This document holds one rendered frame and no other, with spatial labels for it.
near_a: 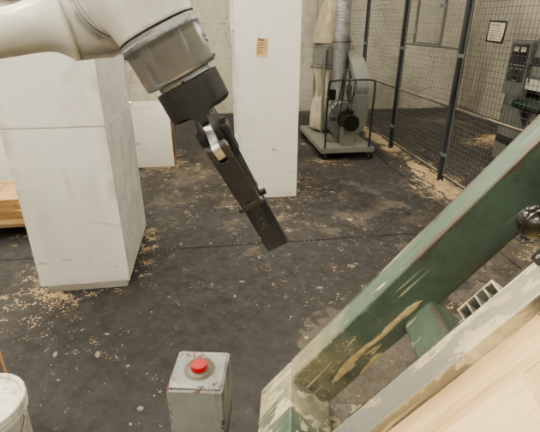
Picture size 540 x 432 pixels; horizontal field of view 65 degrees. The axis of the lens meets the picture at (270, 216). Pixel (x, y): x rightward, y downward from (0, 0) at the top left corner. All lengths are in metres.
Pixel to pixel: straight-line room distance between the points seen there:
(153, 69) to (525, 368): 0.55
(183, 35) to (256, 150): 3.69
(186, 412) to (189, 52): 0.76
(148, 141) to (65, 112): 2.79
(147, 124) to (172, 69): 4.85
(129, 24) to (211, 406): 0.76
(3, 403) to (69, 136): 1.42
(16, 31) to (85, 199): 2.21
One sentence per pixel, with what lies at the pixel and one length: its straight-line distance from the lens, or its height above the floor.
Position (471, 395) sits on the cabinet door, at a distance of 0.66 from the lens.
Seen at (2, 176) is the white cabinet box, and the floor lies 0.28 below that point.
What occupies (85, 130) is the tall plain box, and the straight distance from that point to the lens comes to 2.65.
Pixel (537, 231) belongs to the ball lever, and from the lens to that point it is 0.53.
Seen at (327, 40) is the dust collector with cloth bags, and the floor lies 1.39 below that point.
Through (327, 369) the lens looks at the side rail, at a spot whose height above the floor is 0.95.
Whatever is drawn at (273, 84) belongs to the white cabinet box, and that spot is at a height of 1.11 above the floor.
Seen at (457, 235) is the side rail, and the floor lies 1.27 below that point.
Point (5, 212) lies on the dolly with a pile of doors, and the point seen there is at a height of 0.20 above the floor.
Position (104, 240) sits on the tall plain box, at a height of 0.37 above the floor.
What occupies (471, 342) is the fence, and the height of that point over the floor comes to 1.23.
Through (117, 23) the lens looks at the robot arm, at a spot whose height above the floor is 1.62.
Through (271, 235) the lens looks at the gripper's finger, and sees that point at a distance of 0.56.
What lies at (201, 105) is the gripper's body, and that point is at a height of 1.54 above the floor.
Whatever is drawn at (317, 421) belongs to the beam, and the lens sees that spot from 0.99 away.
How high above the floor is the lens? 1.62
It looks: 25 degrees down
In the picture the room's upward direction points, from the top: straight up
